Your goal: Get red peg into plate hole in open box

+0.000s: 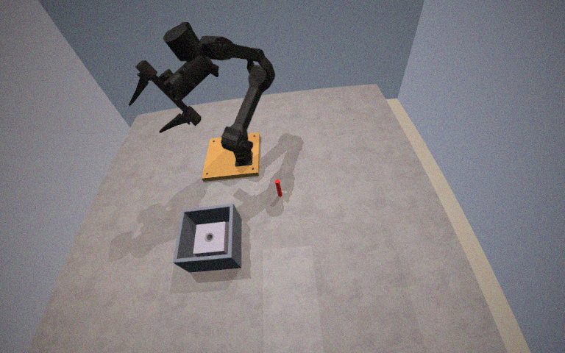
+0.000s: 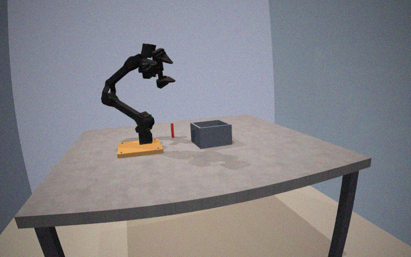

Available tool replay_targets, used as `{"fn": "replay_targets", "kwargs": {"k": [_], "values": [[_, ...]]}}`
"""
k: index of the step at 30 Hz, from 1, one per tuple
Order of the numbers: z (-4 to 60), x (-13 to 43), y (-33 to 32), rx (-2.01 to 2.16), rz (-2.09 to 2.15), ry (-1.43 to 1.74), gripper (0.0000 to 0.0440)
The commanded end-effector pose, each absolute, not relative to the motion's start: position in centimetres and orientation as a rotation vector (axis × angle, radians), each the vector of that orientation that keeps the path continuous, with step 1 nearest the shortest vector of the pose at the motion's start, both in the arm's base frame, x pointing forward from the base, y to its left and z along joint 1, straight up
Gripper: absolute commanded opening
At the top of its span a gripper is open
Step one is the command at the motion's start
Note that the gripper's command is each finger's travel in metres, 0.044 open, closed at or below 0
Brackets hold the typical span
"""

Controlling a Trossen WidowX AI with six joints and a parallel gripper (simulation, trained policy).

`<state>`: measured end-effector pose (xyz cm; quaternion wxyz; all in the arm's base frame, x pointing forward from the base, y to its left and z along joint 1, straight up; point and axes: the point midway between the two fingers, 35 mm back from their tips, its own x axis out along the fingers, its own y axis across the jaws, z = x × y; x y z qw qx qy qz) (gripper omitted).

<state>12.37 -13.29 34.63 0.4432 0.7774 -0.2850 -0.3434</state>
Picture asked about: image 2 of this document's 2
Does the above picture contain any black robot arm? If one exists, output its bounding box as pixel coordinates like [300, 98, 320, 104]
[101, 43, 156, 145]

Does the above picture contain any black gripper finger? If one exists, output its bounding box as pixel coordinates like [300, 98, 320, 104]
[160, 76, 175, 87]
[156, 51, 173, 64]

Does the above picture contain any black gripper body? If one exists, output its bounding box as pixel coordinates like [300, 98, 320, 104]
[147, 48, 169, 89]

